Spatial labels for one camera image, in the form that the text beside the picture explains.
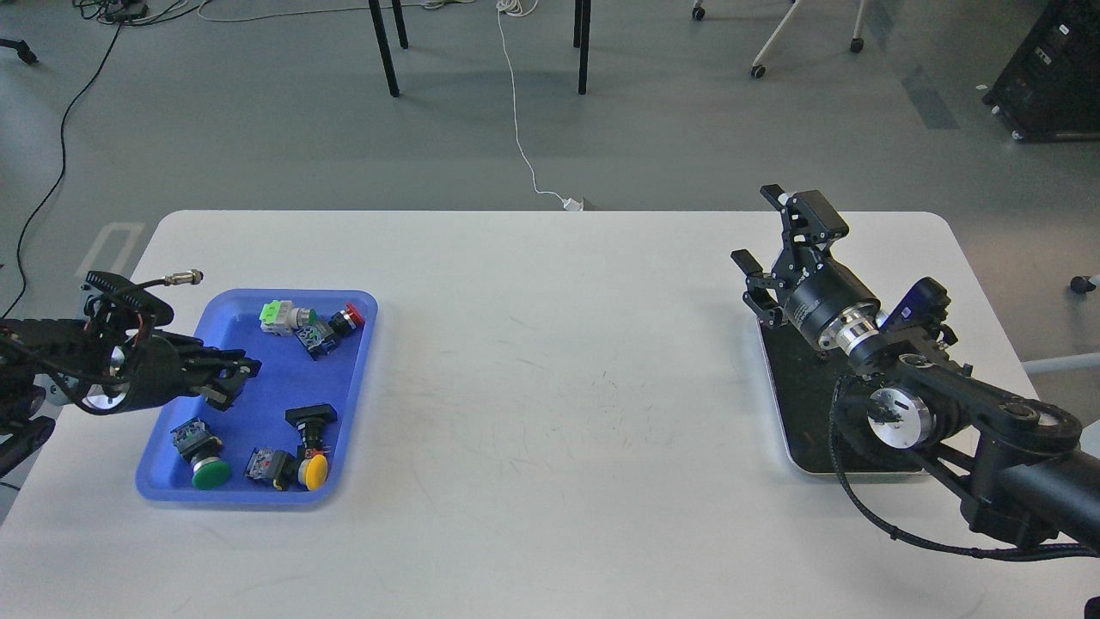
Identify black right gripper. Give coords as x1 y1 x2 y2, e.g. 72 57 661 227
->
730 185 881 353

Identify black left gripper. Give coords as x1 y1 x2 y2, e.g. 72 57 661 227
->
86 334 262 414

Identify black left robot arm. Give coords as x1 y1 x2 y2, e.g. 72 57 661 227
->
1 270 262 474

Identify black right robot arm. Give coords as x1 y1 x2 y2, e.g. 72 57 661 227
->
732 184 1097 561

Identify blue plastic tray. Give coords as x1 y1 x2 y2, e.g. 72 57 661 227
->
135 287 378 506

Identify silver metal tray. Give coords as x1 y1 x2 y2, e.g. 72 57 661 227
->
755 320 924 480

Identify white chair base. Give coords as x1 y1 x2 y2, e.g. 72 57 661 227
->
690 0 866 79

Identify black equipment case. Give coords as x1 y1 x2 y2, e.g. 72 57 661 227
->
982 1 1099 144

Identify black table legs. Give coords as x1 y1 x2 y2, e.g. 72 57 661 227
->
369 0 592 98

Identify green push button switch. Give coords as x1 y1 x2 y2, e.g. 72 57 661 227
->
171 418 231 490

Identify light green white switch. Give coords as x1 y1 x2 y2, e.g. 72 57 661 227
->
259 299 317 336

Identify clear small switch block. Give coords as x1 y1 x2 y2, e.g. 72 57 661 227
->
243 447 278 483

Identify black push button switch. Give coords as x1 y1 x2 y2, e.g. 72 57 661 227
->
285 404 338 458

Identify red push button switch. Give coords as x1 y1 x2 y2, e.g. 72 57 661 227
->
294 302 365 360

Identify yellow push button switch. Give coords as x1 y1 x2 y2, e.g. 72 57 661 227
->
272 450 329 491

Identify black floor cable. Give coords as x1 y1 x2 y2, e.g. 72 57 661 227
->
0 0 199 324

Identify white floor cable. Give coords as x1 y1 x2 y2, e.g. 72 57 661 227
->
495 0 584 211

